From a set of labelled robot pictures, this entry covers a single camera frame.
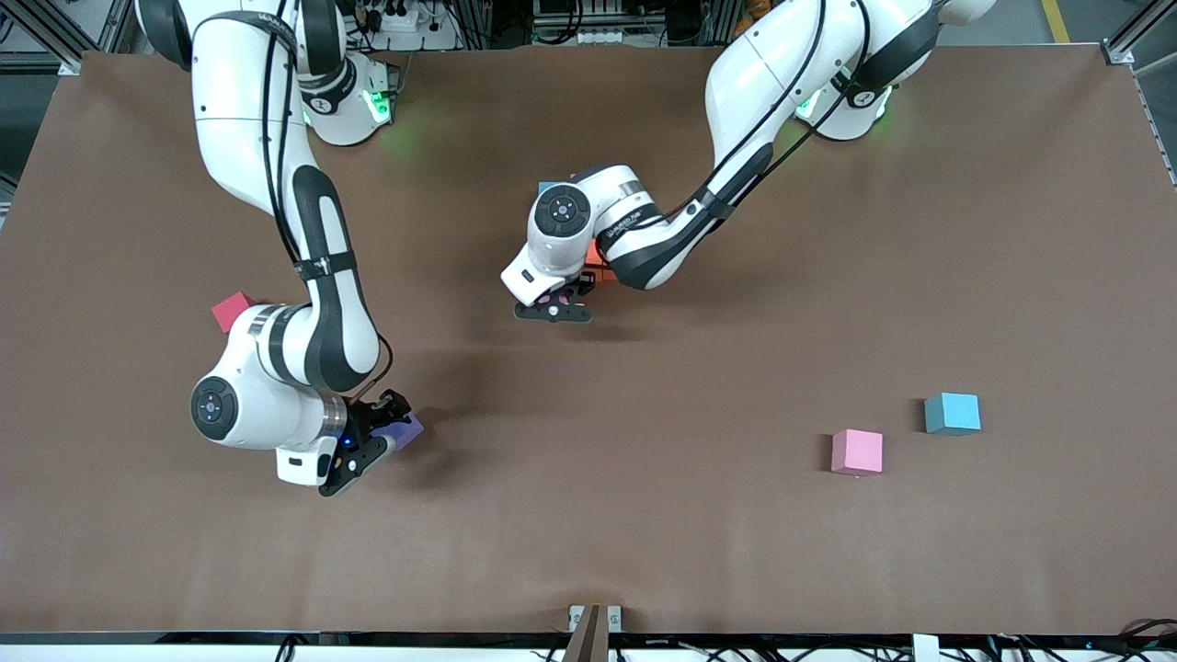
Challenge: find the purple foam block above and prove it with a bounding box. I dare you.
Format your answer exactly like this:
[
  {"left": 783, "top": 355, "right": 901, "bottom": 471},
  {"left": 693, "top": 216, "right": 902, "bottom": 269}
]
[{"left": 382, "top": 412, "right": 426, "bottom": 451}]

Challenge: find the red foam block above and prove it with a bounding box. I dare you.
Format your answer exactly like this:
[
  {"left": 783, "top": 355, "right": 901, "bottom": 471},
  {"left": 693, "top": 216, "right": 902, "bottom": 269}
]
[{"left": 211, "top": 291, "right": 257, "bottom": 334}]

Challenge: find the dark slanted metal bar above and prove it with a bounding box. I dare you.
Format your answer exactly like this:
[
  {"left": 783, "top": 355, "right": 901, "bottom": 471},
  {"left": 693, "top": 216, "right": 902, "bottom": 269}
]
[{"left": 561, "top": 604, "right": 612, "bottom": 662}]

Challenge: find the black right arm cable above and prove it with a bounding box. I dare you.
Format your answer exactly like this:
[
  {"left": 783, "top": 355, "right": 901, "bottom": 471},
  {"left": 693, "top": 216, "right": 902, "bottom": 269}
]
[{"left": 372, "top": 333, "right": 396, "bottom": 398}]

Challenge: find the white metal bracket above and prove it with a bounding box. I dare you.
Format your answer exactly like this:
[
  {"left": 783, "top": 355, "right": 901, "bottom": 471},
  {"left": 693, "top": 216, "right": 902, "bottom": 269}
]
[{"left": 568, "top": 604, "right": 623, "bottom": 633}]

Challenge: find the aluminium frame profile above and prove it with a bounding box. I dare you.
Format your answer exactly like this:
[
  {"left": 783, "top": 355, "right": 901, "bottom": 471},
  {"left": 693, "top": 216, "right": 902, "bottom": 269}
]
[
  {"left": 1103, "top": 0, "right": 1177, "bottom": 65},
  {"left": 0, "top": 0, "right": 134, "bottom": 76}
]

